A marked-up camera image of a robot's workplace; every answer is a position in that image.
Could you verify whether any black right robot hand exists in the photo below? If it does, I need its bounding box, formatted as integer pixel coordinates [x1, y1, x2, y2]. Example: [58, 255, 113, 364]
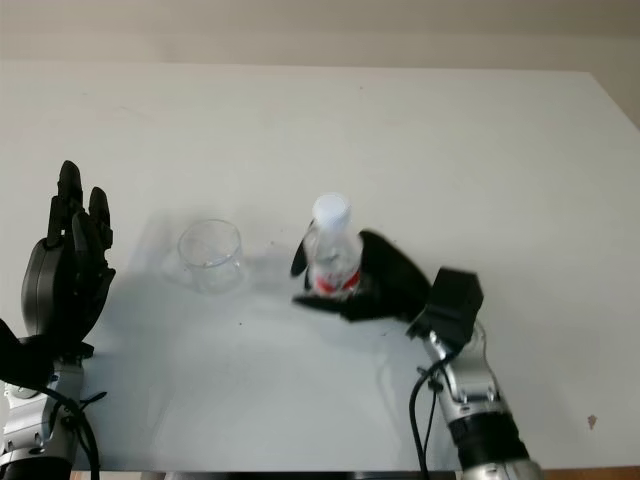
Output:
[290, 229, 434, 325]

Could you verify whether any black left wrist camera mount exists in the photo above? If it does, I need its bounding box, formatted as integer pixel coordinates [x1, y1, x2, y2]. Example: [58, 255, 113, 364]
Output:
[0, 317, 57, 397]

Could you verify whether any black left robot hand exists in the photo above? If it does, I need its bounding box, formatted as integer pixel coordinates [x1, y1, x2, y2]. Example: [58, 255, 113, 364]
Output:
[22, 160, 117, 354]

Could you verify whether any clear water bottle red label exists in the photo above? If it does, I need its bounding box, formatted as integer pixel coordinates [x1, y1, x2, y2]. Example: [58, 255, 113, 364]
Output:
[302, 193, 364, 297]

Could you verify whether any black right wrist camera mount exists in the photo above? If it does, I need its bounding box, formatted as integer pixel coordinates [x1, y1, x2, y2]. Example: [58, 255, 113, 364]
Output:
[408, 267, 485, 352]

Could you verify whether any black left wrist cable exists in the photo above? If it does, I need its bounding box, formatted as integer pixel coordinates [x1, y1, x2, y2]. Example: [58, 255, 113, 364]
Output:
[44, 383, 109, 480]

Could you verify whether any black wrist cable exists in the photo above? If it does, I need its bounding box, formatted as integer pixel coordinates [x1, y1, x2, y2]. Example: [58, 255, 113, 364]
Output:
[408, 349, 452, 474]
[44, 383, 109, 480]

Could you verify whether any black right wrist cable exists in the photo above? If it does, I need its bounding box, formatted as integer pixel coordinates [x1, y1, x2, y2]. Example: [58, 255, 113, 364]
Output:
[408, 349, 452, 474]

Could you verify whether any clear plastic cup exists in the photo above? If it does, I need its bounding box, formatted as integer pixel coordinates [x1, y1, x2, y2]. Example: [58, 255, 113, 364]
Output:
[162, 219, 245, 296]

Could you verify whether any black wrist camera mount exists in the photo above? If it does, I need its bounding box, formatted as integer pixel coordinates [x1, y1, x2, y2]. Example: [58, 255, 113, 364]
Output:
[408, 267, 485, 352]
[0, 317, 57, 397]

